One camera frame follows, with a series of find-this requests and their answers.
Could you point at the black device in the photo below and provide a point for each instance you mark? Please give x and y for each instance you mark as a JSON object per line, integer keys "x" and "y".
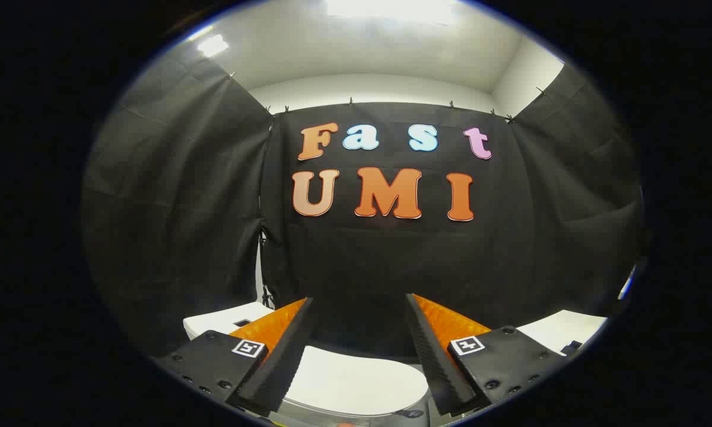
{"x": 571, "y": 347}

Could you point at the large ceiling light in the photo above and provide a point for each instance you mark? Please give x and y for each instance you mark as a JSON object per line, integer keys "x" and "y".
{"x": 391, "y": 9}

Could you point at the small ceiling light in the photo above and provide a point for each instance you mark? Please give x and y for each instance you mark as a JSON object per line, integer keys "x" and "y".
{"x": 213, "y": 45}

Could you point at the white drawer cabinet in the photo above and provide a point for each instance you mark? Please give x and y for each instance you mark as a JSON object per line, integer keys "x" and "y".
{"x": 558, "y": 326}

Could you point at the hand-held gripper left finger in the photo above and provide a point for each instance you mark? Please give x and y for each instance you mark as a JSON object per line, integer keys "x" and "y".
{"x": 288, "y": 356}

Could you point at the black backdrop cloth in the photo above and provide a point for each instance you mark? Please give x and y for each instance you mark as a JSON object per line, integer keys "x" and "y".
{"x": 391, "y": 267}

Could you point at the white box with dark slot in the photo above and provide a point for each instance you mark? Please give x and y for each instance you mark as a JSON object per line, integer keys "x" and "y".
{"x": 213, "y": 323}

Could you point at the black backdrop stand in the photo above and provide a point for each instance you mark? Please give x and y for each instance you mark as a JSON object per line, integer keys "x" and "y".
{"x": 266, "y": 296}

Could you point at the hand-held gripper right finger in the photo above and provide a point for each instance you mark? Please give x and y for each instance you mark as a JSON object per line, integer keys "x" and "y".
{"x": 433, "y": 356}

